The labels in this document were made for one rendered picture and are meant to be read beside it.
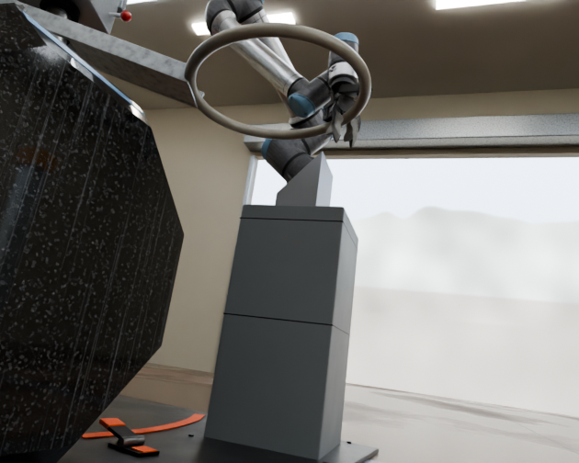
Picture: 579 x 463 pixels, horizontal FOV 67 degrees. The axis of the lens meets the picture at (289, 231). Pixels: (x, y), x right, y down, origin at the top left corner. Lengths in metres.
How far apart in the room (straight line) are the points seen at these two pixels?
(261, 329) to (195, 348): 4.65
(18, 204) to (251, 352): 0.95
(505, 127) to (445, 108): 0.90
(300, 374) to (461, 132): 4.80
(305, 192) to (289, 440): 0.89
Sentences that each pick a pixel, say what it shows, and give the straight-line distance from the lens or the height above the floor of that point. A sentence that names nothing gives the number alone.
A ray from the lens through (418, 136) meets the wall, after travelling 5.91.
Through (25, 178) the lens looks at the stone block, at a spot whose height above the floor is 0.54.
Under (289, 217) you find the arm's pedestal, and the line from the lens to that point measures 1.62.
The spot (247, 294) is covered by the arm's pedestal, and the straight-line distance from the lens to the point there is 1.60.
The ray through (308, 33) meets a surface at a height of 0.97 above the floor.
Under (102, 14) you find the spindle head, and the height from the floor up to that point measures 1.19.
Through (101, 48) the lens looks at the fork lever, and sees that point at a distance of 1.32.
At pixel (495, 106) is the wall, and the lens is 6.53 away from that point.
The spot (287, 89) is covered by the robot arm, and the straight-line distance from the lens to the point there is 1.53.
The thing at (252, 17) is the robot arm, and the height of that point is 1.53.
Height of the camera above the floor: 0.30
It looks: 16 degrees up
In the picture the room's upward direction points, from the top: 8 degrees clockwise
